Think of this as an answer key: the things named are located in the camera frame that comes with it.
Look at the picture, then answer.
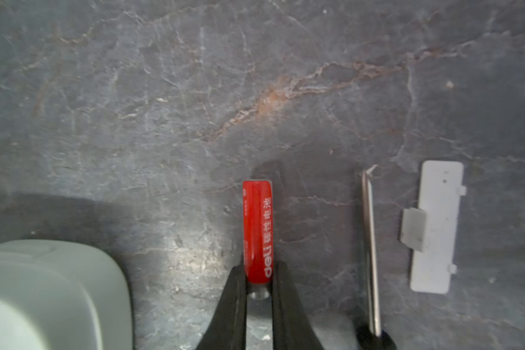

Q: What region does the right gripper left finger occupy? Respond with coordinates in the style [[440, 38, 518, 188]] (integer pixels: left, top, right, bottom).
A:
[[196, 264, 247, 350]]

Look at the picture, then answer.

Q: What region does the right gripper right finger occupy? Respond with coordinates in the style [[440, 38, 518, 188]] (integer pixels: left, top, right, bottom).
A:
[[271, 261, 324, 350]]

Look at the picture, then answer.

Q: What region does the red battery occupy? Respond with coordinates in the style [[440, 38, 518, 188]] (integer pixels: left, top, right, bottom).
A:
[[243, 180, 274, 300]]

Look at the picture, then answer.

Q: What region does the white battery cover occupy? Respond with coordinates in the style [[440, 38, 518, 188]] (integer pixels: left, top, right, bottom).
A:
[[400, 160, 467, 295]]

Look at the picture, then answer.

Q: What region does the white alarm clock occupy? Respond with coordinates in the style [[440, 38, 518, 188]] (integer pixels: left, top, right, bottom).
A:
[[0, 239, 134, 349]]

